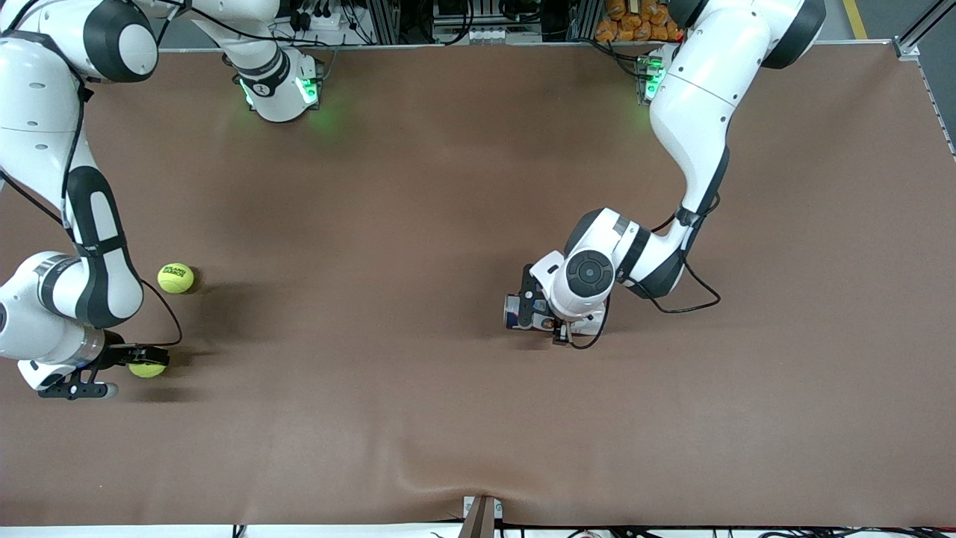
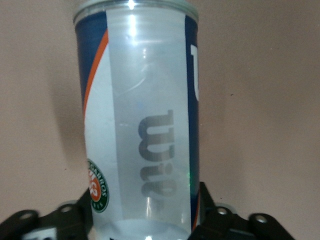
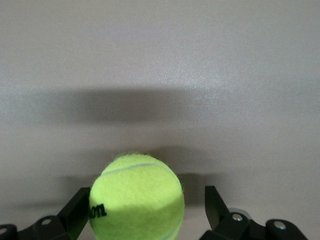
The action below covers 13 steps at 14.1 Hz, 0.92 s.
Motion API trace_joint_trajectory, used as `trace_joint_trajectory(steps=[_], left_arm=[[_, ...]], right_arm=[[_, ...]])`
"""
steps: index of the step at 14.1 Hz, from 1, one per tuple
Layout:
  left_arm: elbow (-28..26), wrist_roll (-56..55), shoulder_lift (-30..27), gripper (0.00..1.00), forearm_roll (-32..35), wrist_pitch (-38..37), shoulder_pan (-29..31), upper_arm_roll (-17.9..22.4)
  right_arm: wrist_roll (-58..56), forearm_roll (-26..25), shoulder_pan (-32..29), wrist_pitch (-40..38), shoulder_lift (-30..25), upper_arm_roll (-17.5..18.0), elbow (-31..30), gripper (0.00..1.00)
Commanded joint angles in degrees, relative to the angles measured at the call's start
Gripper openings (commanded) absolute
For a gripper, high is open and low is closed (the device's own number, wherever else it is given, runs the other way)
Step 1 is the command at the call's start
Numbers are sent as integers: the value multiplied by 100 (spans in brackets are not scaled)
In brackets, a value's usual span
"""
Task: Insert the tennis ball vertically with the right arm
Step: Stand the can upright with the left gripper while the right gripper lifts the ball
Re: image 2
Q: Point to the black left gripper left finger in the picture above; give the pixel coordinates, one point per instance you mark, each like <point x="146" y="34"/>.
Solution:
<point x="50" y="225"/>

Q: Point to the clear Wilson tennis ball can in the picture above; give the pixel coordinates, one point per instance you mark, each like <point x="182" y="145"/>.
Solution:
<point x="150" y="100"/>

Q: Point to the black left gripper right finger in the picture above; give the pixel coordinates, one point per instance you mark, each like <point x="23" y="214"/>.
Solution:
<point x="225" y="225"/>

